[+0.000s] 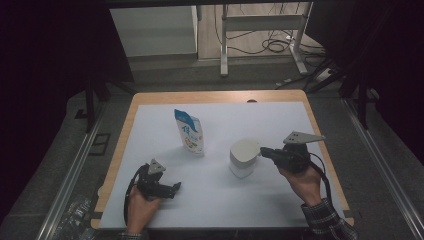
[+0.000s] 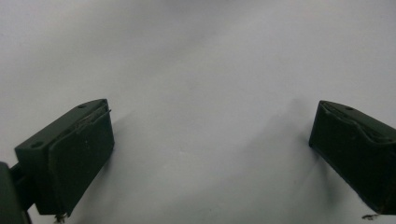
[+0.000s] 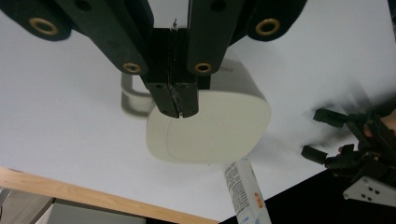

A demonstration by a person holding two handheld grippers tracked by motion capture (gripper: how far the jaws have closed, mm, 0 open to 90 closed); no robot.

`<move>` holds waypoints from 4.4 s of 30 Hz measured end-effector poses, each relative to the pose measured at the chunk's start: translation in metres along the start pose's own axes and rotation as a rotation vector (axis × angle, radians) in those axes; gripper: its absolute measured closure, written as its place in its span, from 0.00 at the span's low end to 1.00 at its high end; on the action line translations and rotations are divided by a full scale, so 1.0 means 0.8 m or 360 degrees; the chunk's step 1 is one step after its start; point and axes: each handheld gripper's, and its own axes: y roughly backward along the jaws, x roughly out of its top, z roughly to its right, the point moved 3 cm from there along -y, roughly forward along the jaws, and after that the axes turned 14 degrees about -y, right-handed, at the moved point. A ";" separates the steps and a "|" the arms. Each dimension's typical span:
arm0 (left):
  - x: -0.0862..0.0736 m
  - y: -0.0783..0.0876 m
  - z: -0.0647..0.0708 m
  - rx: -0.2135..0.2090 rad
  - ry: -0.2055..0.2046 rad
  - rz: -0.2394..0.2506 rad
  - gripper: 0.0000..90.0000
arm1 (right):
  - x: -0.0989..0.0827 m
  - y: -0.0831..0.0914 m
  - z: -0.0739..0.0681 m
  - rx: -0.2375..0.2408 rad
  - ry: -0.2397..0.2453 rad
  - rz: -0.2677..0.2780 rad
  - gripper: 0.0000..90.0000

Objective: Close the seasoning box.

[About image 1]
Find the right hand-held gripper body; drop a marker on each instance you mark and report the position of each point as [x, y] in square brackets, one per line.
[293, 156]

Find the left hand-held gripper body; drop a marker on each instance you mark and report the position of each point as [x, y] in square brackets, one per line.
[150, 183]

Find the blue and white milk pouch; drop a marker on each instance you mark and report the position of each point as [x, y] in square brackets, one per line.
[190, 133]

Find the person's left hand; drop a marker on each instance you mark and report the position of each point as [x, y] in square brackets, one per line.
[141, 210]

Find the person's right hand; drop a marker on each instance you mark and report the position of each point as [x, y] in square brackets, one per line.
[305, 185]

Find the white table mat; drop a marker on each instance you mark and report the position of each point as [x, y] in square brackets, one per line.
[220, 200]

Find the wooden table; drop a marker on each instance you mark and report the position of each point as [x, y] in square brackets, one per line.
[213, 96]

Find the clear plastic bag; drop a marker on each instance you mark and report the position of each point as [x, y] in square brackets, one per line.
[75, 216]

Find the white power strip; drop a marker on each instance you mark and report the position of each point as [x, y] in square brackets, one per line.
[323, 75]

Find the black stand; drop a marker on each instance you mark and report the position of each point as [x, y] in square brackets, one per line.
[353, 86]
[90, 100]

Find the white cabinet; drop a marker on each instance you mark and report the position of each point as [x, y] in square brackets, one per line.
[153, 31]

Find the black floor frame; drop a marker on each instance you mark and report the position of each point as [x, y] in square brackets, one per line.
[100, 144]

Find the aluminium rail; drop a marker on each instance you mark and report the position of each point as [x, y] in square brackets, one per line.
[71, 176]
[383, 166]

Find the white metal desk frame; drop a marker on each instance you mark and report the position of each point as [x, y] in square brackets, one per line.
[263, 23]

